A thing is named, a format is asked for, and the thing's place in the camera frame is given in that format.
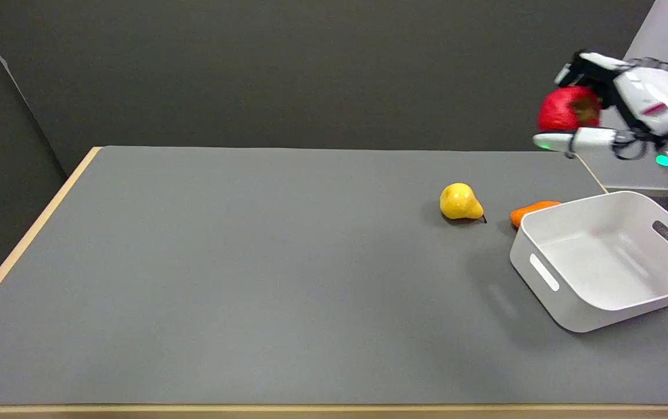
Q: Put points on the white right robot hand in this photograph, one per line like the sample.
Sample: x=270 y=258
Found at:
x=651 y=96

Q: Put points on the red apple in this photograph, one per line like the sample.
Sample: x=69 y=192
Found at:
x=564 y=109

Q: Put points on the white plastic box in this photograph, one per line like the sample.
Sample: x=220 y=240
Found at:
x=601 y=256

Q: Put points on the orange carrot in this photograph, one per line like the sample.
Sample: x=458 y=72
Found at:
x=526 y=210

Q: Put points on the yellow pear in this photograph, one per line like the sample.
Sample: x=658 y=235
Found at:
x=459 y=202

